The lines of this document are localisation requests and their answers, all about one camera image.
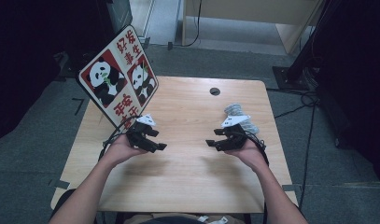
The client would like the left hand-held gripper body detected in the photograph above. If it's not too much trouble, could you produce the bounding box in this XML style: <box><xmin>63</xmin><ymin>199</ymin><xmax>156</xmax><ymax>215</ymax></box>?
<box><xmin>125</xmin><ymin>113</ymin><xmax>157</xmax><ymax>153</ymax></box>

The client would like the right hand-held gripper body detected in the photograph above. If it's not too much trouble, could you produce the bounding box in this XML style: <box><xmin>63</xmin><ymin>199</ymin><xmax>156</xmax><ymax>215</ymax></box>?
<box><xmin>220</xmin><ymin>114</ymin><xmax>251</xmax><ymax>152</ymax></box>

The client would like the grey fluffy cloth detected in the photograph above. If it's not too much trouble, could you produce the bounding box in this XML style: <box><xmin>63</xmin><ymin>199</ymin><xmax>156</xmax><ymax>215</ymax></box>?
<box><xmin>223</xmin><ymin>103</ymin><xmax>260</xmax><ymax>135</ymax></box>

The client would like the panda picture board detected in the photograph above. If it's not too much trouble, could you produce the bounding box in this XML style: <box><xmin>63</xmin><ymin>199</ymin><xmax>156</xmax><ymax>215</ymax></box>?
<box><xmin>77</xmin><ymin>24</ymin><xmax>160</xmax><ymax>131</ymax></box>

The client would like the person's left hand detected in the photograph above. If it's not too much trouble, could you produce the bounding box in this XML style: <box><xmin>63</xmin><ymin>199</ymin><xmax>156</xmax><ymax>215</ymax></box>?
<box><xmin>105</xmin><ymin>133</ymin><xmax>148</xmax><ymax>168</ymax></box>

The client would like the person's right hand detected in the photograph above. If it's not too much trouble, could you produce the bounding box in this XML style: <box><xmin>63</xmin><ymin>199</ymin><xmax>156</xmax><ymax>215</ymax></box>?
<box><xmin>224</xmin><ymin>138</ymin><xmax>269</xmax><ymax>174</ymax></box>

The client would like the person's dark shirt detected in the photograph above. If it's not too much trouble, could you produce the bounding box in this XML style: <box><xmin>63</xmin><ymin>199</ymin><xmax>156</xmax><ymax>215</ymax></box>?
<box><xmin>140</xmin><ymin>216</ymin><xmax>207</xmax><ymax>224</ymax></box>

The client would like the black stand with base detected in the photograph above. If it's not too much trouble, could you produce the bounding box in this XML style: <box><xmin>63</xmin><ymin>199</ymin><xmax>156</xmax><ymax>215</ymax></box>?
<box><xmin>52</xmin><ymin>50</ymin><xmax>83</xmax><ymax>79</ymax></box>
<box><xmin>272</xmin><ymin>0</ymin><xmax>338</xmax><ymax>91</ymax></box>

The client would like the light wooden cabinet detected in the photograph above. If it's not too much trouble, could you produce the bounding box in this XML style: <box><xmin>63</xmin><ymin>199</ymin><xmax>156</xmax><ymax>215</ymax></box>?
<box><xmin>181</xmin><ymin>0</ymin><xmax>323</xmax><ymax>56</ymax></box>

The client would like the dark computer tower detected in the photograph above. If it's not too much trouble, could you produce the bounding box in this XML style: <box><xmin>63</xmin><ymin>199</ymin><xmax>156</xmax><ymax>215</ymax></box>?
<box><xmin>106</xmin><ymin>0</ymin><xmax>134</xmax><ymax>35</ymax></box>

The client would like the left hand-held gripper cable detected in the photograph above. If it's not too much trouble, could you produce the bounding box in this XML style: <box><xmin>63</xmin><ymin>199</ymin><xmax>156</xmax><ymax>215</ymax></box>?
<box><xmin>98</xmin><ymin>115</ymin><xmax>143</xmax><ymax>162</ymax></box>

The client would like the black floor cable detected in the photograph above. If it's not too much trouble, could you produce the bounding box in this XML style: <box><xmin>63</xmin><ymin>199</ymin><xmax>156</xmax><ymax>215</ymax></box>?
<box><xmin>266</xmin><ymin>87</ymin><xmax>320</xmax><ymax>210</ymax></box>

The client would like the white trouser drawstring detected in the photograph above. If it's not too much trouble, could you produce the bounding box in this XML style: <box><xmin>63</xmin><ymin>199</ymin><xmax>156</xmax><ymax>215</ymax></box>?
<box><xmin>197</xmin><ymin>215</ymin><xmax>230</xmax><ymax>224</ymax></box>

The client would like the thin black hanging cable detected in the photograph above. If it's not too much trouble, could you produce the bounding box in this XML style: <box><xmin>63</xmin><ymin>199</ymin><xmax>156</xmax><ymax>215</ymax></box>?
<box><xmin>180</xmin><ymin>0</ymin><xmax>204</xmax><ymax>49</ymax></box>

